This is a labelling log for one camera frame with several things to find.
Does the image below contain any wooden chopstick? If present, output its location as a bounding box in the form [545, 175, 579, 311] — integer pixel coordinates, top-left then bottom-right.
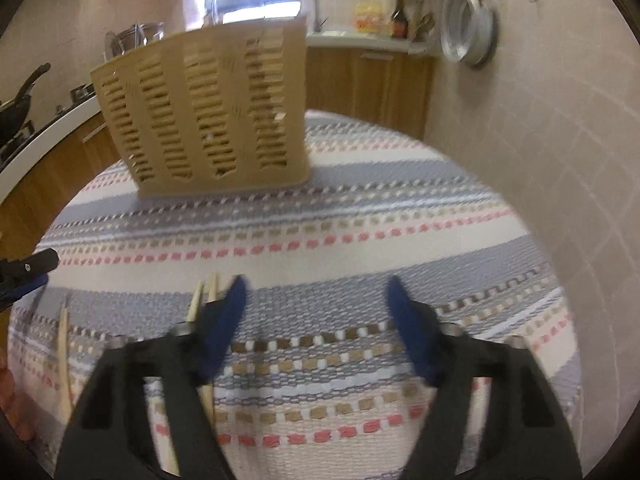
[167, 282, 204, 476]
[58, 306, 73, 422]

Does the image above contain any beige slotted plastic basket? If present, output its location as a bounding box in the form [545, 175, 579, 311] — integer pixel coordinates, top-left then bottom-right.
[91, 18, 310, 196]

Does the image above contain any round metal steamer tray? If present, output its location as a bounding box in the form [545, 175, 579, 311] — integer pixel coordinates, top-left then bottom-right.
[440, 0, 499, 70]

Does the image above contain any dark soy sauce bottle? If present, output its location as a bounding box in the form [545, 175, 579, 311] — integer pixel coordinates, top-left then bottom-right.
[390, 0, 409, 39]

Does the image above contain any yellow detergent bottle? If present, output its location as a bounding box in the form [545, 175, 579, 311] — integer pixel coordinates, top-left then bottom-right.
[355, 1, 383, 35]

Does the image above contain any black wok with handle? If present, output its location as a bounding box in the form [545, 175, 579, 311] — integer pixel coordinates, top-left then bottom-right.
[0, 63, 51, 146]

